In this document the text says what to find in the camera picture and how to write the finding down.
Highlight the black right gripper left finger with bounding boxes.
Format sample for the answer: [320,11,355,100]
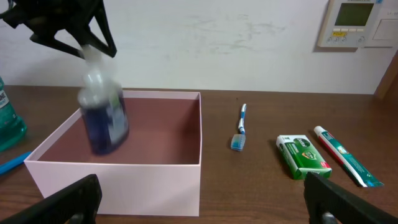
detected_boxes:
[1,174,102,224]

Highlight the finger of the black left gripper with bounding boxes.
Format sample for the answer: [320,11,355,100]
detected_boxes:
[30,34,84,59]
[83,7,117,58]

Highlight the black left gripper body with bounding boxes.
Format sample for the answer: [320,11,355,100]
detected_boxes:
[1,0,104,34]

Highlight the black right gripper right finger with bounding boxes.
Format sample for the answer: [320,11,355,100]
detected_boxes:
[303,172,397,224]

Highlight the green soap box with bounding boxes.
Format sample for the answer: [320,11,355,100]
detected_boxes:
[276,135,332,180]

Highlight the clear spray bottle dark liquid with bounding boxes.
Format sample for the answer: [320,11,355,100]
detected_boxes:
[78,45,129,155]

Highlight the teal mouthwash bottle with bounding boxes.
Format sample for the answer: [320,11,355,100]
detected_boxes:
[1,78,27,151]

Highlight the green white toothpaste tube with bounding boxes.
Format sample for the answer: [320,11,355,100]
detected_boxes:
[314,126,384,187]

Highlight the blue disposable razor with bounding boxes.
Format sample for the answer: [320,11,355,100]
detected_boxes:
[0,151,32,175]

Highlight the pink open cardboard box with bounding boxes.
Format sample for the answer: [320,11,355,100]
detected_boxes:
[24,90,202,217]

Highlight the blue white toothbrush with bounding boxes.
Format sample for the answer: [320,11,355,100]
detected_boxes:
[231,104,247,151]

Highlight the white wall switch plate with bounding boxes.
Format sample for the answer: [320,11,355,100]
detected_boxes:
[364,0,397,48]

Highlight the white wall control panel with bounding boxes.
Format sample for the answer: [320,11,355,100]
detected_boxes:
[317,0,382,48]

